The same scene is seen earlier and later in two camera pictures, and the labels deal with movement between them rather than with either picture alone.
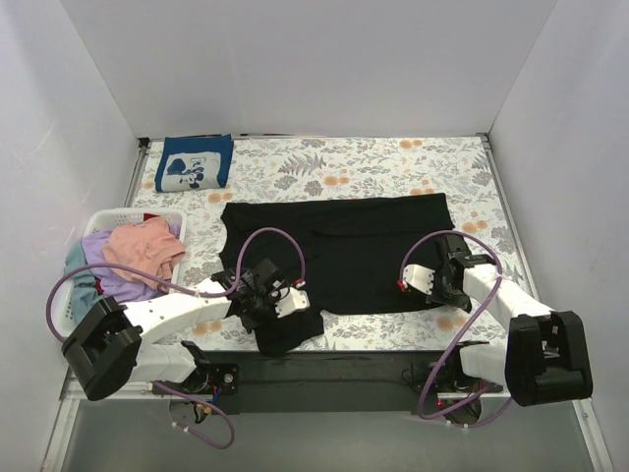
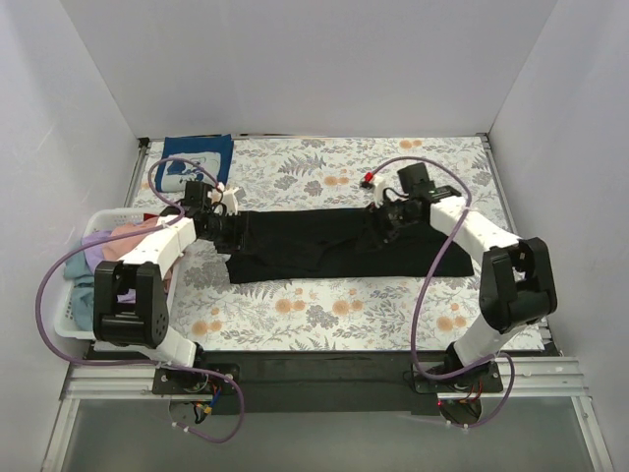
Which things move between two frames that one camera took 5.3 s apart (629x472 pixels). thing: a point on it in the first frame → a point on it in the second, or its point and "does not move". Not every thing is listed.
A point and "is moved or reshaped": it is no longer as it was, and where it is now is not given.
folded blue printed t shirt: (194, 162) does not move
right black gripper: (447, 288) → (383, 226)
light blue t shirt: (86, 291) does not move
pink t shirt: (149, 245) does not move
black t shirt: (352, 256) is moved or reshaped
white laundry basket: (64, 311) does not move
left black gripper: (262, 313) → (227, 234)
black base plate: (313, 382) does not move
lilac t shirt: (114, 284) does not move
